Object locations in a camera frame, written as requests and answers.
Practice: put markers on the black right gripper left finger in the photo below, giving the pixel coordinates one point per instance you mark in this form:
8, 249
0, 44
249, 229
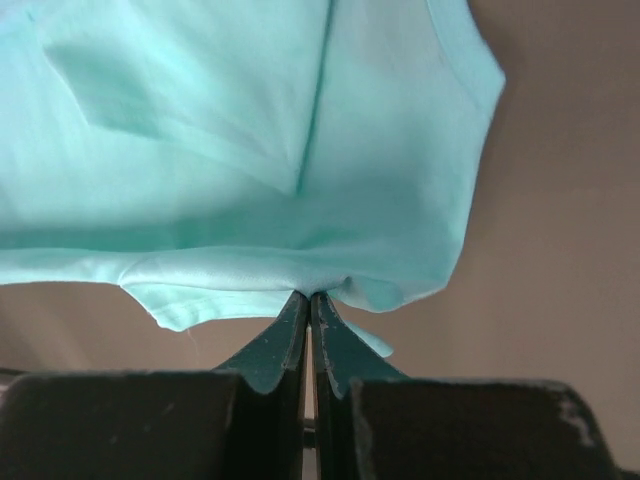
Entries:
240, 420

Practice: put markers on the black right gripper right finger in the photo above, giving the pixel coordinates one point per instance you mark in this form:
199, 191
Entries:
375, 422

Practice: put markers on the teal t shirt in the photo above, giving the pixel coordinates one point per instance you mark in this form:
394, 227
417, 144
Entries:
211, 157

